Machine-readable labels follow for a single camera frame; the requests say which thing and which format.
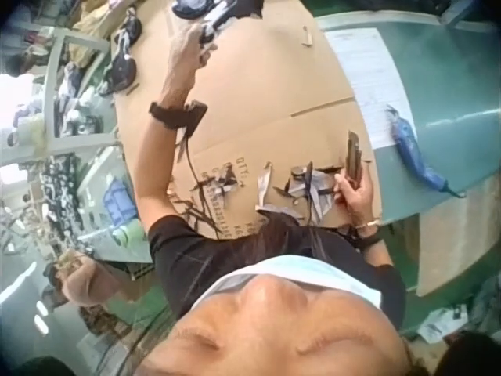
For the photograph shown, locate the person's left hand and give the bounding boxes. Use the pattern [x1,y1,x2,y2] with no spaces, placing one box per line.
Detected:
[163,21,219,107]

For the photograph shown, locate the person's right hand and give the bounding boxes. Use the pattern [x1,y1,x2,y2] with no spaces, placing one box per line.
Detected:
[332,172,383,229]

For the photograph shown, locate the brown utility knife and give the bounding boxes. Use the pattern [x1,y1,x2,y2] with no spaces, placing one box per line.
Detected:
[346,130,373,190]

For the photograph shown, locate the black and white shoe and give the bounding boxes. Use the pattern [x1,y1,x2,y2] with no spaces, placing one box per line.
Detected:
[198,0,268,45]

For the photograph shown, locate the pile of grey black scraps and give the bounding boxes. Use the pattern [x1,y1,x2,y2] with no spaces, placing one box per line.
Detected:
[254,160,344,225]
[190,163,246,199]

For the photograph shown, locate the black wrist band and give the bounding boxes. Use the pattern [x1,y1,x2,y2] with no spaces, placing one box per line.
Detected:
[148,99,208,132]
[356,229,384,254]

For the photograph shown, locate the large brown cardboard sheet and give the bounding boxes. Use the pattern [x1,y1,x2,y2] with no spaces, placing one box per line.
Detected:
[110,0,384,240]

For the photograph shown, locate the blue electric hand tool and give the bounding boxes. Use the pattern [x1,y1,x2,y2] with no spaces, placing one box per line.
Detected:
[384,104,467,198]

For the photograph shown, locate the white paper sheet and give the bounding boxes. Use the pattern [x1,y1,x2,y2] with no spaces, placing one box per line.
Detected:
[323,27,413,149]

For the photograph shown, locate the brown cardboard piece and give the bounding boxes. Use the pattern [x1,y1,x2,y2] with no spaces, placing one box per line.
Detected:
[413,213,492,298]

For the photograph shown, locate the thin black strips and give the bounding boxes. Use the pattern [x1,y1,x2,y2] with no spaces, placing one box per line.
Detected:
[176,127,223,240]

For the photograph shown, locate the green work table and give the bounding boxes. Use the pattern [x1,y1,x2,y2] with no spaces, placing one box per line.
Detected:
[315,10,501,301]

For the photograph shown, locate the grey metal rack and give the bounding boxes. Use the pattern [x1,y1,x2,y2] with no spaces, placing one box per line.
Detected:
[0,29,121,166]

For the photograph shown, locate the white paper scraps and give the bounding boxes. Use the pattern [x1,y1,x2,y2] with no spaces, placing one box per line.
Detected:
[415,305,473,342]

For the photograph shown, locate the blue plastic crate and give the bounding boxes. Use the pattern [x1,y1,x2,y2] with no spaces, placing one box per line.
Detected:
[101,175,138,226]

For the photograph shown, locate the pale green roll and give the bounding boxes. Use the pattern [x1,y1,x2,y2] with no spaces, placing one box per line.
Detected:
[111,222,146,248]

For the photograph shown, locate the heap of black shoe parts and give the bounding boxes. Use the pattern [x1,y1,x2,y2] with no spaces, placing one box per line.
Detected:
[33,155,97,246]

